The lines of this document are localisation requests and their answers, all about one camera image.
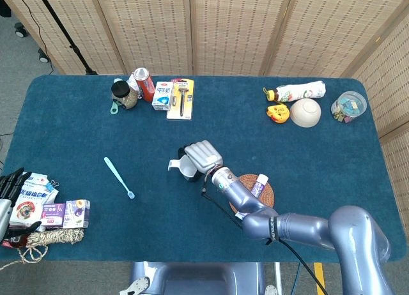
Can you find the black tripod stand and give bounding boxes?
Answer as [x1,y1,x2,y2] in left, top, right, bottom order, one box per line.
[33,0,98,76]

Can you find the purple white toothpaste tube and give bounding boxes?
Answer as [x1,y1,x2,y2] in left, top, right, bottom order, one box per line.
[235,173,269,220]

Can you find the crumpled white wrapper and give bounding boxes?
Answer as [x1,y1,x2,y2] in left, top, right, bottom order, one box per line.
[126,73,141,100]

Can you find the light blue toothbrush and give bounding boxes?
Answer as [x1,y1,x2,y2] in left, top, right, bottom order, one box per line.
[104,156,135,200]

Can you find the white mug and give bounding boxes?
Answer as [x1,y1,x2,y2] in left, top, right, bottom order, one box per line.
[167,154,197,178]

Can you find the purple white drink carton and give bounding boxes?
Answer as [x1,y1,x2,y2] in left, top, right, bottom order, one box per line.
[62,199,91,229]

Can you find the yellow tape measure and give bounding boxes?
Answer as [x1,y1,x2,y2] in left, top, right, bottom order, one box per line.
[266,103,291,124]

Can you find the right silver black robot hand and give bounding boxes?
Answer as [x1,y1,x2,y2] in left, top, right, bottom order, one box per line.
[177,140,224,185]

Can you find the blue floor cable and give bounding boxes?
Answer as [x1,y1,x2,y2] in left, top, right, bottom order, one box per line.
[293,262,303,295]

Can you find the red drink can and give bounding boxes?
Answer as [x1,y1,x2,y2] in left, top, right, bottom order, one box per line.
[133,67,156,103]

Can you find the drink bottle with yellow cap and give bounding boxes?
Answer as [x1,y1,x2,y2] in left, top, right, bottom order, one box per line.
[263,80,327,103]

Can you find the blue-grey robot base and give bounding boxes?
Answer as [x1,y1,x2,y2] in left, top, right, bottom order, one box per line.
[120,261,279,295]

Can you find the round woven rattan coaster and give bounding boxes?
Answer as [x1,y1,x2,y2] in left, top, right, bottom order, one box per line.
[229,174,275,215]

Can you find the thin black hanging cable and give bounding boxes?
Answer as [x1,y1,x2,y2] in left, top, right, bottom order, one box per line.
[12,0,55,75]

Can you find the razor in yellow package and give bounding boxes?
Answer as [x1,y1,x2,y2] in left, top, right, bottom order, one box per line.
[166,78,195,121]

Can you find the white printed snack bag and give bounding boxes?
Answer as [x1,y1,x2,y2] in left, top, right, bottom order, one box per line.
[8,172,60,229]

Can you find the clear tub of clips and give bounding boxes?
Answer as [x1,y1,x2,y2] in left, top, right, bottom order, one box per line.
[330,91,367,124]

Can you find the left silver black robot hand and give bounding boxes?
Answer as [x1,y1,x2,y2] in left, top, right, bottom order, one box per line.
[0,167,42,245]

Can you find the bamboo folding screen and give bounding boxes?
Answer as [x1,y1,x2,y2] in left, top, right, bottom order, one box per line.
[0,0,409,78]
[340,12,409,238]

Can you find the coil of twine rope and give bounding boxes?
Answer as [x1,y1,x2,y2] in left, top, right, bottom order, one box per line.
[0,227,86,272]

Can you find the blue carpet table mat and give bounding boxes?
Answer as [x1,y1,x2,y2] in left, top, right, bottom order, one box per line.
[0,74,399,264]

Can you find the beige upturned bowl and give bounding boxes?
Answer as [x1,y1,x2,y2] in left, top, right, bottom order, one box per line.
[289,98,322,128]

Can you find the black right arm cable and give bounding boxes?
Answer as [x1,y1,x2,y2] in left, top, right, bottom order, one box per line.
[200,170,328,295]

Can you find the glass jar with black lid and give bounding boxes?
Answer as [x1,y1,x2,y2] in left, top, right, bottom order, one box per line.
[111,81,139,110]

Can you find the white blue milk carton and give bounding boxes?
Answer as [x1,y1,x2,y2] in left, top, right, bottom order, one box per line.
[151,81,175,112]

